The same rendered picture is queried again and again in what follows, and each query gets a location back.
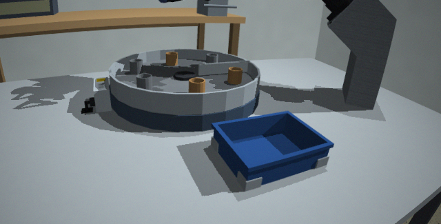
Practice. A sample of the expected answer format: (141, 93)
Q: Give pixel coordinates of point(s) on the blue crate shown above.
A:
(262, 140)

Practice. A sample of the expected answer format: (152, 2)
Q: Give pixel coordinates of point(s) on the grey metal ring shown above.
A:
(212, 58)
(144, 81)
(136, 67)

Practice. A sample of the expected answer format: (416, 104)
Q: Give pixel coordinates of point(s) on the bronze bushing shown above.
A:
(235, 77)
(196, 85)
(171, 58)

